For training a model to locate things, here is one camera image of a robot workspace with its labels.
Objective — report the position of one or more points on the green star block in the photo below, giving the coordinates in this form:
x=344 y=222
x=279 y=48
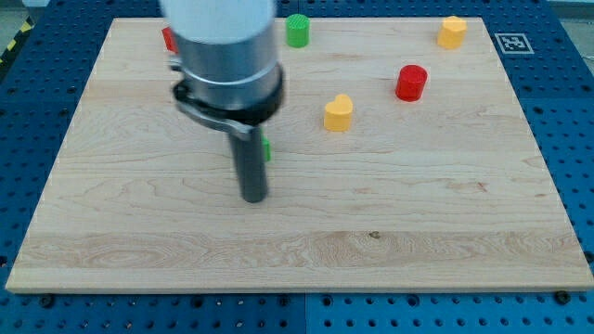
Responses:
x=266 y=148

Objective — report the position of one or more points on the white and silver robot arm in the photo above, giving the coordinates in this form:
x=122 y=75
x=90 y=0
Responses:
x=228 y=57

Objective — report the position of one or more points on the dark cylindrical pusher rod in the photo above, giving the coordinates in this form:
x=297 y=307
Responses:
x=249 y=161

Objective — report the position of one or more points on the yellow heart block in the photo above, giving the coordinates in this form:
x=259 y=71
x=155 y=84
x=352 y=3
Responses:
x=338 y=114

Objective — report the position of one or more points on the wooden board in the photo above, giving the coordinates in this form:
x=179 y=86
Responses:
x=449 y=193

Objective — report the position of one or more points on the green cylinder block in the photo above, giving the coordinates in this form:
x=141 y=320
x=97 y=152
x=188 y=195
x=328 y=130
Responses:
x=297 y=28

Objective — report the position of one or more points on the red cylinder block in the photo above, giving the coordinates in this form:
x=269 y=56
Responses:
x=411 y=82

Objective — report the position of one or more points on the yellow hexagon block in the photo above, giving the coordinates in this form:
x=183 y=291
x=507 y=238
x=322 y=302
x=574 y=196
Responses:
x=452 y=32

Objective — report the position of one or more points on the white fiducial marker tag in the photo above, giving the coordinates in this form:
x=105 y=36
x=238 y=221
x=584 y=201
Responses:
x=514 y=43

